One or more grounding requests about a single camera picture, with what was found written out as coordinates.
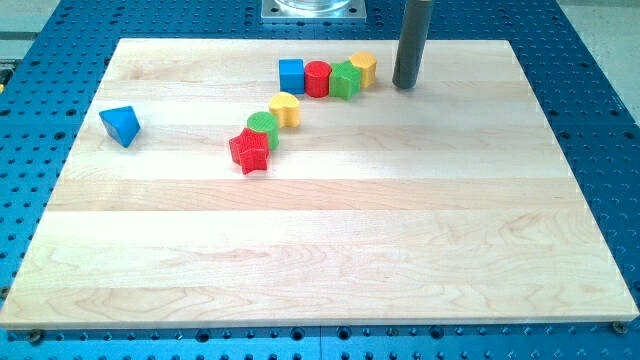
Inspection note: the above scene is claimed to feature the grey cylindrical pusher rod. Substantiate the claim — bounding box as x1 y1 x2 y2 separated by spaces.
392 0 434 90

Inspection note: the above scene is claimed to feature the yellow hexagon block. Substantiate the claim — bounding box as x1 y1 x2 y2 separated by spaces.
349 51 377 88

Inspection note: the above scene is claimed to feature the green star block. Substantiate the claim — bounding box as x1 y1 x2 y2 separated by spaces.
329 61 362 100

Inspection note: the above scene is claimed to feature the red cylinder block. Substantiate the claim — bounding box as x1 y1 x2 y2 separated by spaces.
304 61 332 98

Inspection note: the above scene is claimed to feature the blue cube block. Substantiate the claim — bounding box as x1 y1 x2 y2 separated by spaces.
278 59 305 94

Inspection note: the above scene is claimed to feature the yellow heart block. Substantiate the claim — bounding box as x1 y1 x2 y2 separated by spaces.
269 92 301 128

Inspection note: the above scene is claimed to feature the green cylinder block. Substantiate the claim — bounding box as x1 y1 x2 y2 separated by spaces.
247 111 279 150

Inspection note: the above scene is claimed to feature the red star block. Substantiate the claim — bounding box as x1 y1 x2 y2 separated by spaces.
229 128 269 175

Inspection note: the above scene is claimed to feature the blue triangle block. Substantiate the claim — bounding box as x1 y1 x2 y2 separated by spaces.
99 106 141 148

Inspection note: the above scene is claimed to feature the light wooden board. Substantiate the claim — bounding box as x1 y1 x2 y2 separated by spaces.
1 38 638 330

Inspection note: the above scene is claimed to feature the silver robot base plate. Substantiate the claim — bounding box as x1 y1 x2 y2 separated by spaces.
260 0 367 23

